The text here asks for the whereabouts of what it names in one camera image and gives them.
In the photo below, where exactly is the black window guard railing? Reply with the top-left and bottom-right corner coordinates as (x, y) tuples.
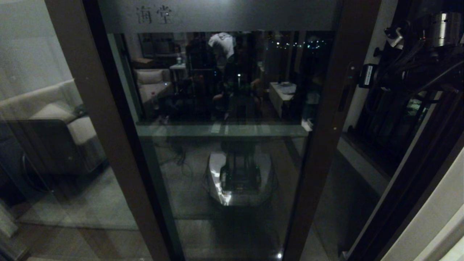
(347, 47), (439, 174)

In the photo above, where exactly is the brown framed fixed glass door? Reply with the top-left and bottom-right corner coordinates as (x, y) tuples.
(0, 0), (173, 261)

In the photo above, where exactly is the recessed metal door handle plate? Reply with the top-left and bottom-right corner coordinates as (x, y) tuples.
(334, 62), (360, 132)

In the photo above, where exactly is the dark framed window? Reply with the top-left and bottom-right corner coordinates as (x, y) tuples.
(353, 0), (464, 180)

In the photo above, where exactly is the grey floor rug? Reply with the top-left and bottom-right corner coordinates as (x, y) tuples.
(18, 165), (140, 231)

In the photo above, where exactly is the dark brown door jamb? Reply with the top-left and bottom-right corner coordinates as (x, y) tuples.
(346, 34), (464, 261)

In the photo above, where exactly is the brown framed sliding glass door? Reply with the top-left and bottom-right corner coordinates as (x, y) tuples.
(98, 0), (382, 261)

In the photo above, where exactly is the grey and beige sofa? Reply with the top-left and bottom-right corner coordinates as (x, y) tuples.
(0, 79), (109, 178)

